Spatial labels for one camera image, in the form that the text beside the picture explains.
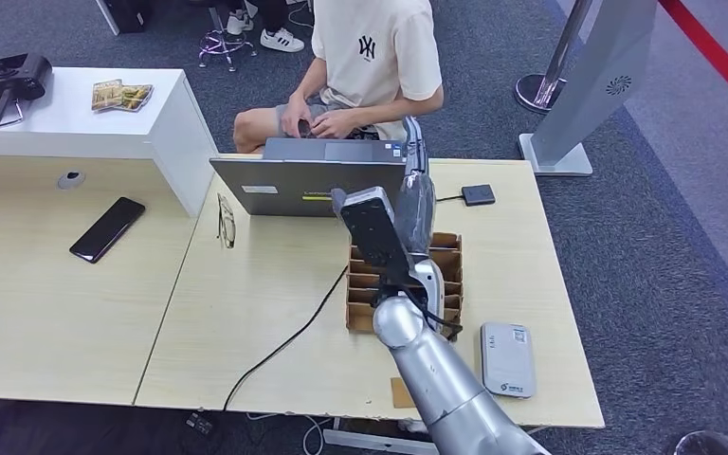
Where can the yellow picture card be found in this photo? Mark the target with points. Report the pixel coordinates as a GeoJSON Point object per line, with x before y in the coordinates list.
{"type": "Point", "coordinates": [138, 97]}
{"type": "Point", "coordinates": [106, 95]}

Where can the wooden card organizer box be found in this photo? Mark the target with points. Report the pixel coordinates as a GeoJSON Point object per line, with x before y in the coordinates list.
{"type": "Point", "coordinates": [451, 264]}

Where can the black cabinet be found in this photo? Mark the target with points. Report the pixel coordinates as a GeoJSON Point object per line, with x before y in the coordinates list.
{"type": "Point", "coordinates": [125, 16]}

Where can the black smartphone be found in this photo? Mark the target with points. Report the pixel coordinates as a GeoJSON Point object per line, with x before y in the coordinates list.
{"type": "Point", "coordinates": [107, 230]}

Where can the chrome stanchion post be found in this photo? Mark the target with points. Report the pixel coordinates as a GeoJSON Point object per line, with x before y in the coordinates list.
{"type": "Point", "coordinates": [535, 92]}

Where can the chrome base stool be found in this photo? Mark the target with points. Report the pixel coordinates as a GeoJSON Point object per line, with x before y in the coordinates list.
{"type": "Point", "coordinates": [223, 47]}

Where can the grey white card reader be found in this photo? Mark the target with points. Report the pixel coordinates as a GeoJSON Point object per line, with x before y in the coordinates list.
{"type": "Point", "coordinates": [508, 361]}

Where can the person's right forearm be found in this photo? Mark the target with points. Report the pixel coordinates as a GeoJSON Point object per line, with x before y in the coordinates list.
{"type": "Point", "coordinates": [310, 81]}

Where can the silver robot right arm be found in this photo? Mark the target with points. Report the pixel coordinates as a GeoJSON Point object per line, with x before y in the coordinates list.
{"type": "Point", "coordinates": [445, 383]}

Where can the black power strip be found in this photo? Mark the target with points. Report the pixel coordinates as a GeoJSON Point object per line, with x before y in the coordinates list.
{"type": "Point", "coordinates": [201, 424]}

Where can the silver slanted kiosk stand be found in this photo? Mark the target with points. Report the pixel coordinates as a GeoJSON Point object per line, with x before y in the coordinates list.
{"type": "Point", "coordinates": [590, 75]}

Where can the person's left forearm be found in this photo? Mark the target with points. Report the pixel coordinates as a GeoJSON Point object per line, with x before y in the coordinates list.
{"type": "Point", "coordinates": [402, 107]}

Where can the person's left hand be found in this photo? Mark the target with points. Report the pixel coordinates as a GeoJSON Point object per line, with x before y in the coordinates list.
{"type": "Point", "coordinates": [334, 124]}

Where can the small dark USB hub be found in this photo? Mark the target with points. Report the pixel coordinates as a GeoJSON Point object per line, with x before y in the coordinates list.
{"type": "Point", "coordinates": [479, 194]}

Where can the round grey desk grommet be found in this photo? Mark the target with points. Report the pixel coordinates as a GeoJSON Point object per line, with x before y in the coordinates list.
{"type": "Point", "coordinates": [71, 180]}

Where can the white counter cabinet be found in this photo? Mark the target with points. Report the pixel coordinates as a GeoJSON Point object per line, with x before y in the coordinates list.
{"type": "Point", "coordinates": [75, 125]}

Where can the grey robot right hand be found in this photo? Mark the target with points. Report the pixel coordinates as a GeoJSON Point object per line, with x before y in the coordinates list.
{"type": "Point", "coordinates": [417, 207]}

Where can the person's right hand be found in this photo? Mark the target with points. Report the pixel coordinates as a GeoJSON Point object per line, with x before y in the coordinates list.
{"type": "Point", "coordinates": [296, 116]}

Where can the grey laptop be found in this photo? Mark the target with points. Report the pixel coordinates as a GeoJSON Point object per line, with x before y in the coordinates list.
{"type": "Point", "coordinates": [276, 185]}

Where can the person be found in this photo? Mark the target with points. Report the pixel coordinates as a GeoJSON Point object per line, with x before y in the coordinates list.
{"type": "Point", "coordinates": [370, 56]}
{"type": "Point", "coordinates": [279, 39]}

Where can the clear eyeglasses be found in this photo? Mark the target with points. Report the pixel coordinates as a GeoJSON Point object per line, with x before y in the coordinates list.
{"type": "Point", "coordinates": [226, 222]}

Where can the red barrier belt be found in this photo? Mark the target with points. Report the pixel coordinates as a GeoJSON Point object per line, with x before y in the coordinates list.
{"type": "Point", "coordinates": [715, 51]}

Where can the round black base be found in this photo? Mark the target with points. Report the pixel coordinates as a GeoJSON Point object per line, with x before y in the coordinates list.
{"type": "Point", "coordinates": [715, 444]}

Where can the plain brown card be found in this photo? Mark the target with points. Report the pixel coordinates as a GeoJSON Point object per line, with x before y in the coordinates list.
{"type": "Point", "coordinates": [400, 394]}

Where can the white desk foot bar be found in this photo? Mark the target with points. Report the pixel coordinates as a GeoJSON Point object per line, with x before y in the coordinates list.
{"type": "Point", "coordinates": [364, 444]}

